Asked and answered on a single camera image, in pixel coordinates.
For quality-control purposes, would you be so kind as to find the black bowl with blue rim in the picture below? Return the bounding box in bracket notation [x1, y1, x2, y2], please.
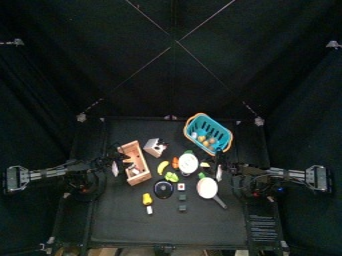
[152, 179, 175, 200]

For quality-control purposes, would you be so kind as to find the teal basket with orange rim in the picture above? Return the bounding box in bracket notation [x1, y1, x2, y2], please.
[181, 112, 235, 157]

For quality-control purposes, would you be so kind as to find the white round plate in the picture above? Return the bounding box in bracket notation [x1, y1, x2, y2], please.
[176, 152, 200, 175]

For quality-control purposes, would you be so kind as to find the small white and wood block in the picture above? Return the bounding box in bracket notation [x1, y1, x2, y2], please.
[141, 137, 169, 159]

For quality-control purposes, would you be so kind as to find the yellow toy banana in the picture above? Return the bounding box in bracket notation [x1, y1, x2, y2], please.
[156, 160, 171, 176]

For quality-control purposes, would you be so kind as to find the open wooden box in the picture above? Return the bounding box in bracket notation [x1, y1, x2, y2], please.
[116, 139, 153, 187]

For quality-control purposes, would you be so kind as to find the white frying pan grey handle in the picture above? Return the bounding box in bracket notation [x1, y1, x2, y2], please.
[195, 176, 228, 210]

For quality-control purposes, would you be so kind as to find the green toy lettuce leaf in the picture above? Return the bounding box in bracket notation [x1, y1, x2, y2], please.
[163, 171, 180, 184]

